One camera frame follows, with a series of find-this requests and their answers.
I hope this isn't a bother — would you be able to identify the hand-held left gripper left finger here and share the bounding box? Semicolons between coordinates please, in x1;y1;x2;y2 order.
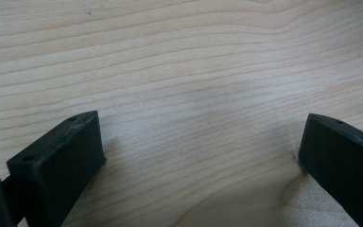
6;110;107;227

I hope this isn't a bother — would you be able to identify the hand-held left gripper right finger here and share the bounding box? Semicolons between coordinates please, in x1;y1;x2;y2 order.
298;113;363;227

